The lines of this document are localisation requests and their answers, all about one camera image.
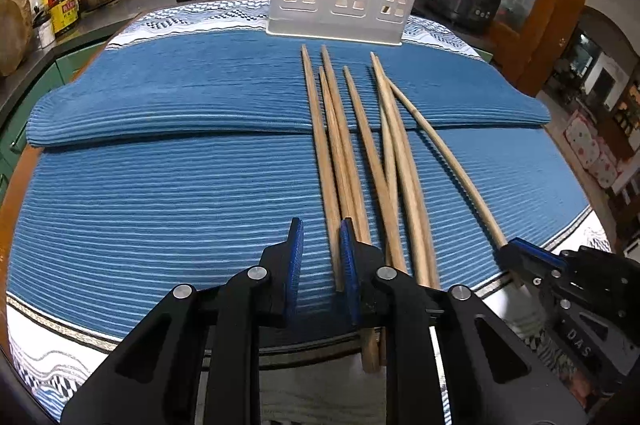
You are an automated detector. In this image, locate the blue ribbed placemat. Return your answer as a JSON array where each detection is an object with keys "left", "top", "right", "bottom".
[{"left": 25, "top": 29, "right": 551, "bottom": 149}]

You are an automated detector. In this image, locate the green base cabinet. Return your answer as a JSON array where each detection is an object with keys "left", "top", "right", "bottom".
[{"left": 0, "top": 40, "right": 108, "bottom": 200}]

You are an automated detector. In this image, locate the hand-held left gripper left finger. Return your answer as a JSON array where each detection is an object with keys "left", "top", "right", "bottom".
[{"left": 60, "top": 218, "right": 304, "bottom": 425}]

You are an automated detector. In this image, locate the blue white patterned tablecloth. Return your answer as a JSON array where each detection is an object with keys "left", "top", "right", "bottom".
[{"left": 5, "top": 0, "right": 613, "bottom": 421}]

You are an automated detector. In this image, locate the wooden glass door cabinet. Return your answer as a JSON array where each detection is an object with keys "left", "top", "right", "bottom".
[{"left": 446, "top": 0, "right": 603, "bottom": 98}]

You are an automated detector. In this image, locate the small white jar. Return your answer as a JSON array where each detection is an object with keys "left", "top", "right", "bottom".
[{"left": 34, "top": 12, "right": 56, "bottom": 49}]

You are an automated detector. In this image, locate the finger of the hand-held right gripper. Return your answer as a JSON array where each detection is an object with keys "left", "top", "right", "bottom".
[
  {"left": 507, "top": 237, "right": 568, "bottom": 270},
  {"left": 497, "top": 247, "right": 546, "bottom": 291}
]

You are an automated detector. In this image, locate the wooden chopstick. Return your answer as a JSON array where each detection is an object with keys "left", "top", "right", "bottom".
[
  {"left": 370, "top": 52, "right": 442, "bottom": 291},
  {"left": 317, "top": 66, "right": 375, "bottom": 373},
  {"left": 342, "top": 66, "right": 411, "bottom": 273},
  {"left": 371, "top": 102, "right": 398, "bottom": 373},
  {"left": 386, "top": 82, "right": 526, "bottom": 291},
  {"left": 300, "top": 45, "right": 346, "bottom": 293},
  {"left": 320, "top": 45, "right": 373, "bottom": 246}
]

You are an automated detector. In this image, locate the person's grey clothing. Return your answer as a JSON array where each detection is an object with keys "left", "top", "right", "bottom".
[{"left": 259, "top": 350, "right": 388, "bottom": 425}]

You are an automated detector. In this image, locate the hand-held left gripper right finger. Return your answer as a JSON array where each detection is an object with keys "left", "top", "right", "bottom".
[{"left": 340, "top": 219, "right": 588, "bottom": 425}]

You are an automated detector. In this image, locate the white red dotted cushion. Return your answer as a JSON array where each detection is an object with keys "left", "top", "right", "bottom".
[{"left": 564, "top": 111, "right": 619, "bottom": 189}]

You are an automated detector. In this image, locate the yellow label sauce bottle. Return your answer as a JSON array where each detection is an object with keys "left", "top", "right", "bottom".
[{"left": 47, "top": 0, "right": 81, "bottom": 38}]

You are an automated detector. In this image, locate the brown round chopping block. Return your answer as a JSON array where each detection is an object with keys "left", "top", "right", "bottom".
[{"left": 0, "top": 0, "right": 33, "bottom": 78}]

